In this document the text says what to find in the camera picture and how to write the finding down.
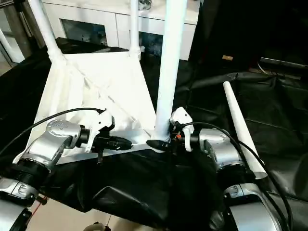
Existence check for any white plastic table top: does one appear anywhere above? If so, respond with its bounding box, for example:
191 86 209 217
13 51 174 166

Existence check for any white plastic table leg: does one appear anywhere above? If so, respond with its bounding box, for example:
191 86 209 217
222 81 268 180
153 0 189 143
28 0 66 64
128 0 142 58

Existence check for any black plastic mat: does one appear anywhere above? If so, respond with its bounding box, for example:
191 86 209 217
0 37 308 231

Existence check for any dark brown rounded object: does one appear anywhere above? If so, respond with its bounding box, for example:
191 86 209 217
83 221 109 231

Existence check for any black speaker cabinet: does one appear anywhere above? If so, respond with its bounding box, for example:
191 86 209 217
190 0 263 68

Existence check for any white sideboard cabinet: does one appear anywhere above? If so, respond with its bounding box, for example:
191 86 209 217
40 0 200 61

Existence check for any black metal rod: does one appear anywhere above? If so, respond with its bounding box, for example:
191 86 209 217
259 57 308 70

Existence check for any white slanted pipe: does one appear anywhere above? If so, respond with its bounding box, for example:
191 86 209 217
0 27 25 64

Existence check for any dark bag of small parts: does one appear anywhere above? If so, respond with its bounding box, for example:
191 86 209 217
138 0 152 12

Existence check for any grey metal tripod stand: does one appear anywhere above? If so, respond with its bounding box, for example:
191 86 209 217
0 0 48 61

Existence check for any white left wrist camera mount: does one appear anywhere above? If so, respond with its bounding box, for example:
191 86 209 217
80 110 116 153

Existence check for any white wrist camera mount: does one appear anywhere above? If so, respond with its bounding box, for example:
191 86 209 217
169 107 194 153
80 110 116 153

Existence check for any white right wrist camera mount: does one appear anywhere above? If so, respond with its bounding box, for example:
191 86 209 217
169 107 194 153

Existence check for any black metal floor frame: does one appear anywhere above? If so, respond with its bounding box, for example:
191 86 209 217
36 194 49 205

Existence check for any red wire hanger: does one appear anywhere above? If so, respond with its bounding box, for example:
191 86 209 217
30 196 47 218

